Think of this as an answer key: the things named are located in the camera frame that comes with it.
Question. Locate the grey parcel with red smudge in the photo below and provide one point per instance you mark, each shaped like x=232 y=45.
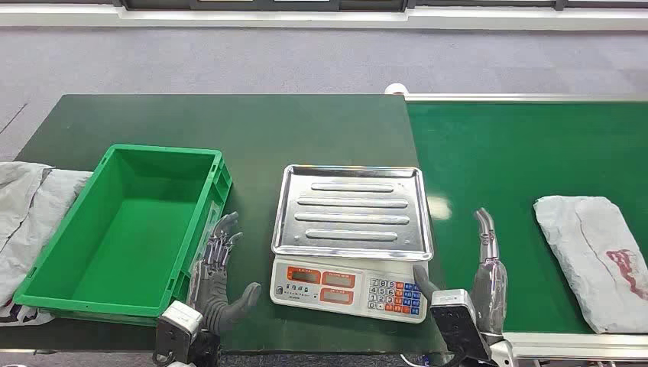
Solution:
x=582 y=253

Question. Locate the dark window frame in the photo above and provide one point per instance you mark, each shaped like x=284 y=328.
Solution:
x=253 y=4

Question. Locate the white electronic scale body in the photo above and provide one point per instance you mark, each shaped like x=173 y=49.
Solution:
x=349 y=289

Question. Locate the steel weighing tray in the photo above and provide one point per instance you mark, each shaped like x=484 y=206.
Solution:
x=352 y=213

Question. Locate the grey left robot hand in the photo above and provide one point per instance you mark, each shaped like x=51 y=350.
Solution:
x=212 y=294

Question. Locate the light grey plastic parcel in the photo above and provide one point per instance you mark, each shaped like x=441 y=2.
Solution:
x=17 y=192

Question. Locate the green plastic crate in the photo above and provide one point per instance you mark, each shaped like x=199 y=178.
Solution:
x=126 y=238

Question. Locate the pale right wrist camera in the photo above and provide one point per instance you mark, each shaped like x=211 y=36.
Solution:
x=458 y=324

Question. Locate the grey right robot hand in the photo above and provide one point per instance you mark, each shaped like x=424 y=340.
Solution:
x=491 y=294

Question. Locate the green conveyor belt machine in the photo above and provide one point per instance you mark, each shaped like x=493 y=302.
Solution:
x=506 y=152

